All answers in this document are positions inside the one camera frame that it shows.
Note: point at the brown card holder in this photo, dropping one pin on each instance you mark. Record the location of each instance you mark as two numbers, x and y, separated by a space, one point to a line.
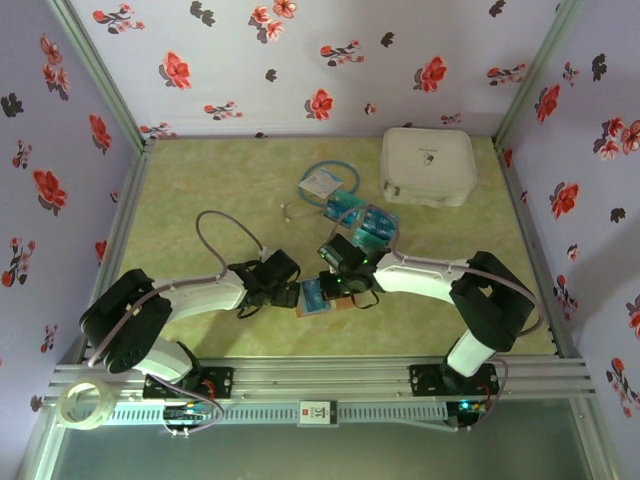
344 303

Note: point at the teal credit card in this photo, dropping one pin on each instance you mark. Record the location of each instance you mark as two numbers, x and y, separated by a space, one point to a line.
346 199
372 237

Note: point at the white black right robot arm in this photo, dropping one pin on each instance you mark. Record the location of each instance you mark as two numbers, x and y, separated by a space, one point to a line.
415 280

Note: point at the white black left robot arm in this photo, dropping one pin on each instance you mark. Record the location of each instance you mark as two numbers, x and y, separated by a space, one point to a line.
200 300

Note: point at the white blue paper packet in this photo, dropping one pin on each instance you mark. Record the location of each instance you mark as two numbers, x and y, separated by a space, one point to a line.
320 182

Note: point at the blue stethoscope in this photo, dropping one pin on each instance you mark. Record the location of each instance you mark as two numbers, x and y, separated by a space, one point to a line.
345 167

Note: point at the small white display label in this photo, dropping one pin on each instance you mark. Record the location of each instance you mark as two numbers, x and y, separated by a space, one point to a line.
318 412

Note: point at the white zip pouch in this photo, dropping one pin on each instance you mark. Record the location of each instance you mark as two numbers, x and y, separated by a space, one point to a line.
427 165

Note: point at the small circuit board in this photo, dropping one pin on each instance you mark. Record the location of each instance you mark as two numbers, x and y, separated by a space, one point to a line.
187 412
470 407

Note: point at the clear tape roll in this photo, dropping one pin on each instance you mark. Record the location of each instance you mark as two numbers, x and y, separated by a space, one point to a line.
64 406

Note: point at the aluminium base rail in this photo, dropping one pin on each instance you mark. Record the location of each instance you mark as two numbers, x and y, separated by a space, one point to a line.
320 377

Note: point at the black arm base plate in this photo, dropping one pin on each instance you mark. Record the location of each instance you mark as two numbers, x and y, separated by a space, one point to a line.
425 380
220 380

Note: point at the aluminium side rail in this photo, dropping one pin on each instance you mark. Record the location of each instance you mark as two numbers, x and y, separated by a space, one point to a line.
129 200
515 200

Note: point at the aluminium frame post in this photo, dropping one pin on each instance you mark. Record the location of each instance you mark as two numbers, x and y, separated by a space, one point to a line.
536 75
101 75

